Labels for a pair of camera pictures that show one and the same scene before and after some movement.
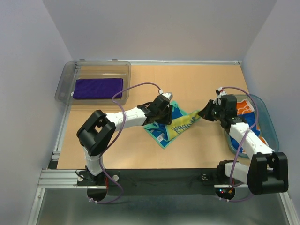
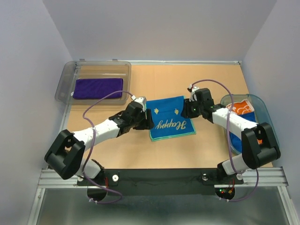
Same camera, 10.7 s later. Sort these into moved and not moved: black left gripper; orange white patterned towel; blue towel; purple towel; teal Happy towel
Moved: black left gripper; teal Happy towel
Not moved: purple towel; orange white patterned towel; blue towel
